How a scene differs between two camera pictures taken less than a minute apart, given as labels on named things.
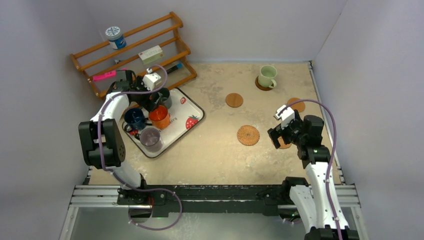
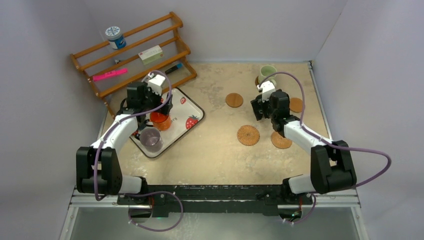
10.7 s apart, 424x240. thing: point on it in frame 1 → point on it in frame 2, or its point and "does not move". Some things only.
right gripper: [281, 129] → [259, 104]
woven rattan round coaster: [248, 135] does not move
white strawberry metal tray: [185, 114] does not move
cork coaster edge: [300, 106] does not move
